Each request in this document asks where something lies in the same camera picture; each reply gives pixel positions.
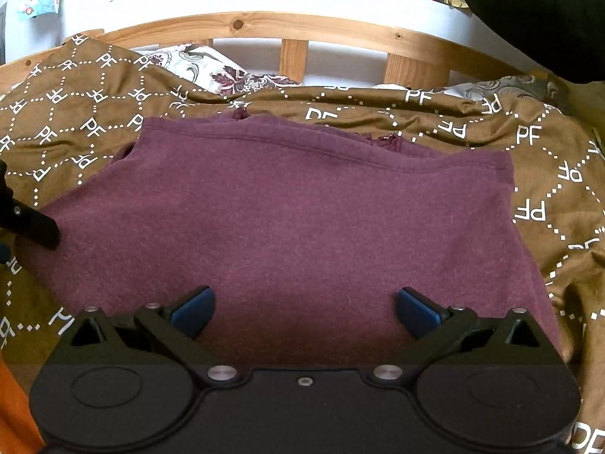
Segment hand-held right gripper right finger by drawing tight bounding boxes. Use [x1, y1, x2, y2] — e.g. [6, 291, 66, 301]
[368, 286, 565, 385]

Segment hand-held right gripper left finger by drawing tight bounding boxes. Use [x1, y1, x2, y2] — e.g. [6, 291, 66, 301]
[61, 285, 240, 385]

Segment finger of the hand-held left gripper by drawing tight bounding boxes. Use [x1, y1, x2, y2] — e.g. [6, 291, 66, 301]
[0, 160, 61, 250]

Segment maroon long-sleeved shirt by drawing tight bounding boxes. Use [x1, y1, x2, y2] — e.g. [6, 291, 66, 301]
[28, 109, 565, 370]

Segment brown patterned blanket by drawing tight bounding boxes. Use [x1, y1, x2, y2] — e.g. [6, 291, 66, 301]
[0, 33, 605, 454]

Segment floral patterned pillow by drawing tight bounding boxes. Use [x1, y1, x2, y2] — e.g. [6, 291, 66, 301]
[133, 44, 564, 106]

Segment black puffer jacket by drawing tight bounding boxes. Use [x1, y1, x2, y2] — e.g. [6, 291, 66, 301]
[458, 0, 605, 90]

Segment wooden bed frame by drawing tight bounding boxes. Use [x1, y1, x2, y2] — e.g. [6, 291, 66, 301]
[0, 11, 605, 107]

